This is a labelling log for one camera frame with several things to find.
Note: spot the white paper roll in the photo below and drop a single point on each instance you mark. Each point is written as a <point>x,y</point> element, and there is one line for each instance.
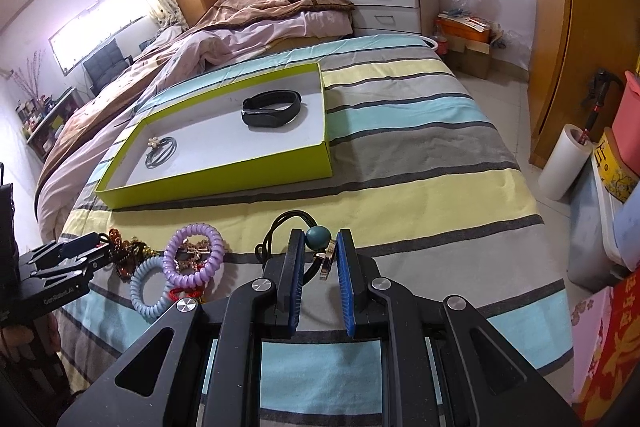
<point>565,162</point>

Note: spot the white bedside drawer cabinet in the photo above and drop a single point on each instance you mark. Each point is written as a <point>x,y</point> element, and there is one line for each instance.
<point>373,17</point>

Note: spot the green cardboard box lid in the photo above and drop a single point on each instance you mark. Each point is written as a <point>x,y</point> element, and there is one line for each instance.
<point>199,146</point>

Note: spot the black smart band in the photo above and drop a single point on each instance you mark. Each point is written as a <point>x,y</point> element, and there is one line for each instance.
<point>271,109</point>

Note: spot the pink brown duvet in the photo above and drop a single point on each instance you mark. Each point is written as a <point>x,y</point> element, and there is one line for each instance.
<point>230,32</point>

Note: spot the dark office chair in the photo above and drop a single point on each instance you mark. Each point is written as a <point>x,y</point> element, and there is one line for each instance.
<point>105,65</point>

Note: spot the yellow printed box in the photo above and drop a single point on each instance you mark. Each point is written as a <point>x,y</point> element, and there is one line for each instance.
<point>617,178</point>

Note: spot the striped bed sheet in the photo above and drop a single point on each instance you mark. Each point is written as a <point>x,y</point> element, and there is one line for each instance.
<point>429,190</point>

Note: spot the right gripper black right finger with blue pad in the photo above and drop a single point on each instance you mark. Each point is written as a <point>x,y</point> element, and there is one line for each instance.
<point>443,363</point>

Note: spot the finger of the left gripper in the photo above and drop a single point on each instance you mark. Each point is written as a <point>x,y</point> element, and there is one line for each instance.
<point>87,263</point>
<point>53,253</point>

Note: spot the rose gold hair clip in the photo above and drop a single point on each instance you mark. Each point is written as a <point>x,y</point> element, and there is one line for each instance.
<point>192,256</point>

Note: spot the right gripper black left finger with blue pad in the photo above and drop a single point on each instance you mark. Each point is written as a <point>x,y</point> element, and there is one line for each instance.
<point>200,364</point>

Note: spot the wooden door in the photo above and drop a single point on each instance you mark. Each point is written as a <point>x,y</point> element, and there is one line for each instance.
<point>573,40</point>

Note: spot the red coral hair ornament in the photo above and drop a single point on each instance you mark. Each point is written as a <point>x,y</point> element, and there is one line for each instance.
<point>196,293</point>

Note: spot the side desk with clutter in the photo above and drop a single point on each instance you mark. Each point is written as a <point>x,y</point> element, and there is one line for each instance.
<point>43,119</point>

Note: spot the black white waste bin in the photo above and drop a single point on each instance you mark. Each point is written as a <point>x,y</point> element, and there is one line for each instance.
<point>431,43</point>

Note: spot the pink red gift box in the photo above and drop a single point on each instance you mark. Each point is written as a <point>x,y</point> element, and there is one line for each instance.
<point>605,329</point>

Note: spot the clear plastic storage bin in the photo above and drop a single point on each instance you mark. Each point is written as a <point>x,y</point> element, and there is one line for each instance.
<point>594,260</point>

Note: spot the cardboard box with books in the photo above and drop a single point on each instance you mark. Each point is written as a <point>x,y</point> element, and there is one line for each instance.
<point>465,42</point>

